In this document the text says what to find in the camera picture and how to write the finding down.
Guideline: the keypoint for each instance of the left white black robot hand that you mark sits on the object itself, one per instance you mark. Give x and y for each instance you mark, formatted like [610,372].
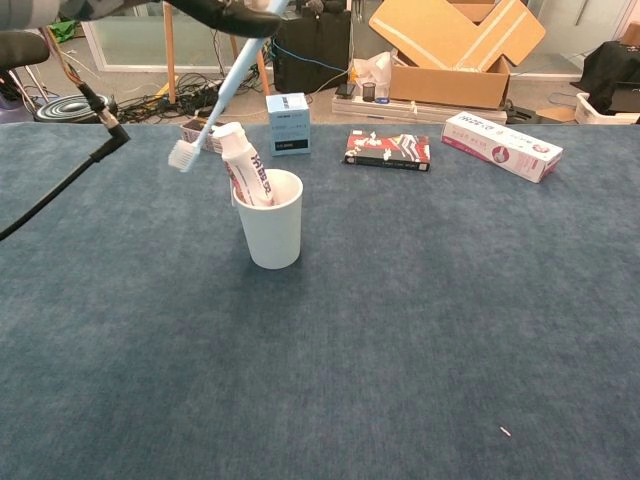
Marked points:
[230,17]

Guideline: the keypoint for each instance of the light blue toothbrush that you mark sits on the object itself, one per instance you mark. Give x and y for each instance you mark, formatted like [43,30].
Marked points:
[225,95]

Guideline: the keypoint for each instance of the white printed toothpaste tube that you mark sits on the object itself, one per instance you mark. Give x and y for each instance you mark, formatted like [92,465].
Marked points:
[250,170]

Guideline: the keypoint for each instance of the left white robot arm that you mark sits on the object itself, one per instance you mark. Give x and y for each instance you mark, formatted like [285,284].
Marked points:
[30,12]

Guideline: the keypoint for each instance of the white plastic cup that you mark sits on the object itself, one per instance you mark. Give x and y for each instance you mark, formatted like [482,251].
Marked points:
[275,235]

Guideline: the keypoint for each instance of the long white pink toothpaste box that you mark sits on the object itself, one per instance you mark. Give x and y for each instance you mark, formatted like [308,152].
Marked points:
[500,147]

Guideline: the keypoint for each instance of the wooden easel leg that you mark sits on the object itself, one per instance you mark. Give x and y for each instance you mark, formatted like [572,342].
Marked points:
[234,50]
[262,70]
[170,55]

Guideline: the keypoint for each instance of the black computer tower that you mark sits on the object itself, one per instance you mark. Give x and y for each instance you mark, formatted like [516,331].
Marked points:
[315,50]

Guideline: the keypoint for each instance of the small dark purple carton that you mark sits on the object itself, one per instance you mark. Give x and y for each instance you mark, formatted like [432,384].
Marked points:
[192,134]

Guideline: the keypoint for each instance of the light blue upright box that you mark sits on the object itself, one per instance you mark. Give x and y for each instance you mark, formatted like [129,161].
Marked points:
[290,125]

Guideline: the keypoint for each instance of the white plastic bag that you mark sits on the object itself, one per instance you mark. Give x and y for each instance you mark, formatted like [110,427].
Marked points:
[375,67]

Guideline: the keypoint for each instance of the green crumpled bag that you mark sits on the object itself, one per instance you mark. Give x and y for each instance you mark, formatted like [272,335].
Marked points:
[65,31]

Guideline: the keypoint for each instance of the stacked aluminium profiles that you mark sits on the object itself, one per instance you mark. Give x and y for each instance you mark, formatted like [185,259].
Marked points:
[375,109]

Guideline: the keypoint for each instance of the black round stool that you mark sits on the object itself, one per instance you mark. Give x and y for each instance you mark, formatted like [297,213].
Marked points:
[65,109]

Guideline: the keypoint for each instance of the red black flat box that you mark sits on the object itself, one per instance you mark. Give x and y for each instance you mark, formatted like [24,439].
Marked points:
[390,147]

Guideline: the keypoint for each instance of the black chair seat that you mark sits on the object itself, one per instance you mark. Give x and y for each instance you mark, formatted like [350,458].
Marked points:
[20,47]

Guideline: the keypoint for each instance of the open brown cardboard box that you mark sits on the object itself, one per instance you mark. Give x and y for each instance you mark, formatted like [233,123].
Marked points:
[450,85]

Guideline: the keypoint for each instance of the blue felt table mat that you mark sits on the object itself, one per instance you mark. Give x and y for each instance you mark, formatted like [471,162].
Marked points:
[400,310]

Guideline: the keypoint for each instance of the white plastic bin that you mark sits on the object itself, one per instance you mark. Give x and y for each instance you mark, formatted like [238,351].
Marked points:
[587,112]

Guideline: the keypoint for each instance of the black cloth cover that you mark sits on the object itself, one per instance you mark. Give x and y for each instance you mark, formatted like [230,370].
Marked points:
[612,70]

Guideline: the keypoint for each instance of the tiny pale scrap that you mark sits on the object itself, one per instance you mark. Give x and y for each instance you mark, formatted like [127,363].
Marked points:
[505,431]

